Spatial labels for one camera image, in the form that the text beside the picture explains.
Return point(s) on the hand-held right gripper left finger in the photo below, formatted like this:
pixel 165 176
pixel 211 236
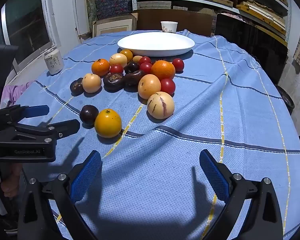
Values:
pixel 86 177

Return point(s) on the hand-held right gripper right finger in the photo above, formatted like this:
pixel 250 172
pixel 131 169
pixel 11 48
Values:
pixel 214 177

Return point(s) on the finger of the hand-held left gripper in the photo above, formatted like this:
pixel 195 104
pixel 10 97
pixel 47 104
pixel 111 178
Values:
pixel 37 111
pixel 65 127

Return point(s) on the dark purple round fruit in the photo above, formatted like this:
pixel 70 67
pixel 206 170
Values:
pixel 131 67
pixel 89 115

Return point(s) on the dark brown water chestnut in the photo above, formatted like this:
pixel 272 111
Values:
pixel 76 86
pixel 133 78
pixel 113 81
pixel 158 60

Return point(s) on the yellow-orange citrus fruit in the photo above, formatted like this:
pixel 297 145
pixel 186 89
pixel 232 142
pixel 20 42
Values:
pixel 108 123
pixel 126 55

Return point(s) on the pale peach round fruit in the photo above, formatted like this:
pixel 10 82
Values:
pixel 91 83

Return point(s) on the small orange tangerine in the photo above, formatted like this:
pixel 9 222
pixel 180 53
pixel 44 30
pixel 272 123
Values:
pixel 100 67

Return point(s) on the pale yellow round fruit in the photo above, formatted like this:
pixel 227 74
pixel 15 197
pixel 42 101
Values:
pixel 118 60

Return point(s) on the striped pepino melon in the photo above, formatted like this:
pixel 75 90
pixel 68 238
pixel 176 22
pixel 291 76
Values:
pixel 160 105

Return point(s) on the orange peach round fruit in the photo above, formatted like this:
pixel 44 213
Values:
pixel 149 86

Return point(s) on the large orange tangerine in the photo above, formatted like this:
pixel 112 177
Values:
pixel 163 69

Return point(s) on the white oval plate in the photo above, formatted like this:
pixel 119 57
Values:
pixel 155 43

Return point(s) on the person's left hand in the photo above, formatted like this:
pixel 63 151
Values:
pixel 9 182

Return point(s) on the pink cloth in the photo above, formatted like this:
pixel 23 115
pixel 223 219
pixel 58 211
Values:
pixel 15 91

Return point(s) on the white drink can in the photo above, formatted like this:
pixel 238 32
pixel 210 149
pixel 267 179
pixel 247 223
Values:
pixel 53 62

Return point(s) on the blue checked tablecloth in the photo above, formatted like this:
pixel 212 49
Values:
pixel 164 155

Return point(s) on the glass window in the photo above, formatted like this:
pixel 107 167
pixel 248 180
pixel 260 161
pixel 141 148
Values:
pixel 27 25

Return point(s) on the black round object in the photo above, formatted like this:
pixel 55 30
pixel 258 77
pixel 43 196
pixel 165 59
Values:
pixel 286 100

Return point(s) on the cardboard box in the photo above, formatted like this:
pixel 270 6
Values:
pixel 115 25

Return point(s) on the stack of patterned fabric boxes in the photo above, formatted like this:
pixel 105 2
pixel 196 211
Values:
pixel 112 5

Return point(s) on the brown board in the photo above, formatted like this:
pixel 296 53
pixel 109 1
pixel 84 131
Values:
pixel 150 20

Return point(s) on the black panel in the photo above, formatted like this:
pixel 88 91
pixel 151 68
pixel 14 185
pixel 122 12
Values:
pixel 252 45

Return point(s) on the white paper cup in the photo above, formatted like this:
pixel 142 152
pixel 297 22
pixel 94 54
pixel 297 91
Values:
pixel 169 27

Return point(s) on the grey patterned flat box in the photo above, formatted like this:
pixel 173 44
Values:
pixel 153 5

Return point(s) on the stack of yellow framed boards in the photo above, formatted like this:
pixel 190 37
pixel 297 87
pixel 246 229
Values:
pixel 262 15

